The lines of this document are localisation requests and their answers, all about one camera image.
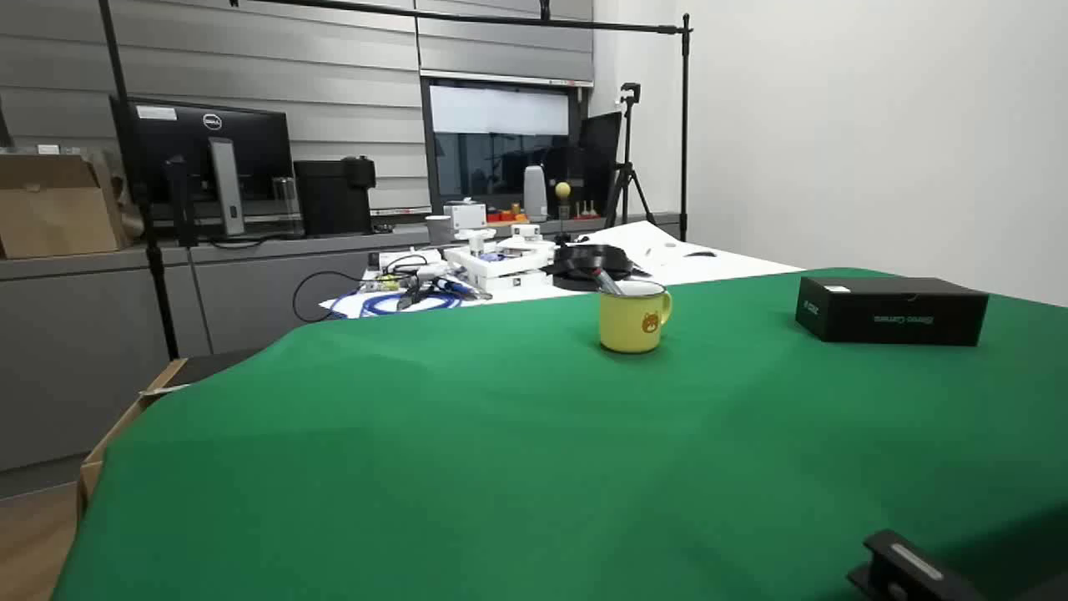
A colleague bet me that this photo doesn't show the small white box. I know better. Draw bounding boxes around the small white box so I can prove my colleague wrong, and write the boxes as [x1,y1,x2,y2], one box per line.
[447,196,489,233]

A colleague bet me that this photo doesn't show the grey office desk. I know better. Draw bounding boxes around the grey office desk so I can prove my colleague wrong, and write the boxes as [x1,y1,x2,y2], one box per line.
[0,224,447,476]

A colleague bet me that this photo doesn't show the blue cable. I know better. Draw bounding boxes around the blue cable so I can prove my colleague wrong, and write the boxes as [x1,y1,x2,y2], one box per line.
[356,277,482,321]

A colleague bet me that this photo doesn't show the black computer tower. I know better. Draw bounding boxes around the black computer tower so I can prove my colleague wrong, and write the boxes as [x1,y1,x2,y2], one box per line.
[289,155,381,236]

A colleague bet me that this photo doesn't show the yellow enamel mug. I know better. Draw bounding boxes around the yellow enamel mug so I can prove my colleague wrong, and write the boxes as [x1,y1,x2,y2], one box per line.
[596,277,676,356]

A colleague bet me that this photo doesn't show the white plastic parts box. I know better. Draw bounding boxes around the white plastic parts box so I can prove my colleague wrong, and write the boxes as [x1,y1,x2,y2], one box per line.
[444,236,557,301]

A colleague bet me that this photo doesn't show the black rectangular cardboard box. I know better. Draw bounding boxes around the black rectangular cardboard box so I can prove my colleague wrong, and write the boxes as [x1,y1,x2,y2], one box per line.
[790,274,991,350]

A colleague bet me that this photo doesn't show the large wall display screen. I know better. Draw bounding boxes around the large wall display screen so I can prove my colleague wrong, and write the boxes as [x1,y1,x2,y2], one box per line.
[421,76,584,213]

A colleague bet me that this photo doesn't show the white grey speaker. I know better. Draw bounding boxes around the white grey speaker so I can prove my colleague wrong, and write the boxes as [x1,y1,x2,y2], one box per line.
[520,163,549,224]

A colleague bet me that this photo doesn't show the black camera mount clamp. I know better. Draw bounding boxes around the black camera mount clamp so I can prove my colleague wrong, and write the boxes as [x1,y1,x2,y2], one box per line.
[843,528,988,601]

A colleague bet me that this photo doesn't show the black Dell computer monitor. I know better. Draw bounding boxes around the black Dell computer monitor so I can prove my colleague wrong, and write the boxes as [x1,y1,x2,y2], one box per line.
[106,93,307,243]

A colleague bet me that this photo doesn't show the brown cardboard box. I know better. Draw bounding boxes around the brown cardboard box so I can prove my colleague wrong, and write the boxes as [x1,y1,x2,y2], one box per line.
[0,151,126,265]

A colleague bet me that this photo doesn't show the green table cloth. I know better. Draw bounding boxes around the green table cloth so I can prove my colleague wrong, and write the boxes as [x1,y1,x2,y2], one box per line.
[51,265,1068,601]

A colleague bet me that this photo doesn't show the black slim monitor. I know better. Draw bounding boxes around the black slim monitor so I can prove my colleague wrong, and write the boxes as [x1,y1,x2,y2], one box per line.
[574,107,624,216]

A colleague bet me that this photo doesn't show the black frame pole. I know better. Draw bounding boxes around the black frame pole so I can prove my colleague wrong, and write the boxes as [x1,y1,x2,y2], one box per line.
[95,0,184,360]
[676,11,693,243]

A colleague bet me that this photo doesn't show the black camera tripod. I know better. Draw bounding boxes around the black camera tripod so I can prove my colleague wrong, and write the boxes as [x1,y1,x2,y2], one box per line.
[605,99,659,230]

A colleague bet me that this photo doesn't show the black coiled cable bundle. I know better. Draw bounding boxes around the black coiled cable bundle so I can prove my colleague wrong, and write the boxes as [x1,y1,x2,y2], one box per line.
[549,242,646,295]

